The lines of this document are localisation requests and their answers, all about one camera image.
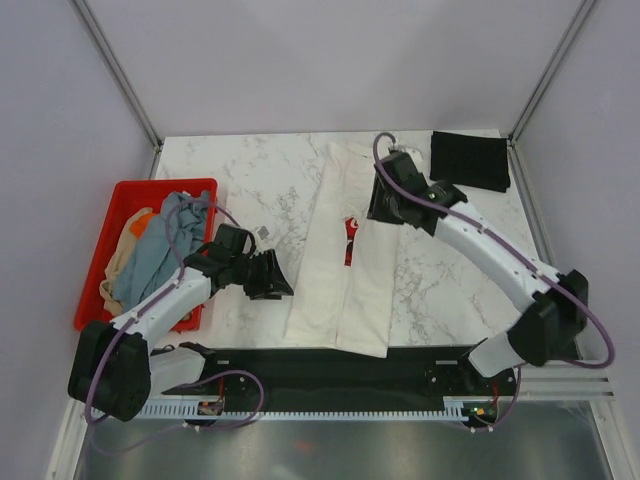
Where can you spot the beige t-shirt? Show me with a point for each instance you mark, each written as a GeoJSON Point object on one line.
{"type": "Point", "coordinates": [123, 252]}

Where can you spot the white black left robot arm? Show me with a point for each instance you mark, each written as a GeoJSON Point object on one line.
{"type": "Point", "coordinates": [116, 369]}

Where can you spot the white slotted cable duct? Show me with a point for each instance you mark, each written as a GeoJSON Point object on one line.
{"type": "Point", "coordinates": [200, 410]}

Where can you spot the white t-shirt red print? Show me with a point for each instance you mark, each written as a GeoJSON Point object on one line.
{"type": "Point", "coordinates": [344, 291]}

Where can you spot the red plastic bin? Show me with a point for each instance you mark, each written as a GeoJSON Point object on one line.
{"type": "Point", "coordinates": [128, 198]}

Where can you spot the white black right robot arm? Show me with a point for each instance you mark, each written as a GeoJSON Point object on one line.
{"type": "Point", "coordinates": [546, 299]}

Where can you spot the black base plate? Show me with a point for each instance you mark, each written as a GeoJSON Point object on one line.
{"type": "Point", "coordinates": [324, 379]}

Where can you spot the right aluminium frame post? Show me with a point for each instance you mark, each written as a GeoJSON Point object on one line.
{"type": "Point", "coordinates": [560, 54]}

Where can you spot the folded black t-shirt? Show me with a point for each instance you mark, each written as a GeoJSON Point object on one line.
{"type": "Point", "coordinates": [472, 161]}

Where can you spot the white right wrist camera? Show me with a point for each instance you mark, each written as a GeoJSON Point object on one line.
{"type": "Point", "coordinates": [415, 153]}

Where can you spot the aluminium frame post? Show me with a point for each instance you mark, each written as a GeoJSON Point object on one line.
{"type": "Point", "coordinates": [560, 54]}
{"type": "Point", "coordinates": [108, 55]}

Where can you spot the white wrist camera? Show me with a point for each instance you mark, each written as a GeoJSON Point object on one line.
{"type": "Point", "coordinates": [262, 232]}
{"type": "Point", "coordinates": [415, 153]}

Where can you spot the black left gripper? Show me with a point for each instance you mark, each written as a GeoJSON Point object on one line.
{"type": "Point", "coordinates": [271, 283]}

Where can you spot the light blue t-shirt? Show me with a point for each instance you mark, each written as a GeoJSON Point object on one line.
{"type": "Point", "coordinates": [152, 261]}

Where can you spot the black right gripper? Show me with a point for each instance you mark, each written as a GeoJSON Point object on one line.
{"type": "Point", "coordinates": [375, 211]}

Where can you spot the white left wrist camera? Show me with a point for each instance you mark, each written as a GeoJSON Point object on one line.
{"type": "Point", "coordinates": [262, 232]}

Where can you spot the orange garment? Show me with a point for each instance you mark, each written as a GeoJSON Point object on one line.
{"type": "Point", "coordinates": [138, 226]}

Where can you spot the left aluminium frame post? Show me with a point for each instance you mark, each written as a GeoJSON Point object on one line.
{"type": "Point", "coordinates": [108, 55]}

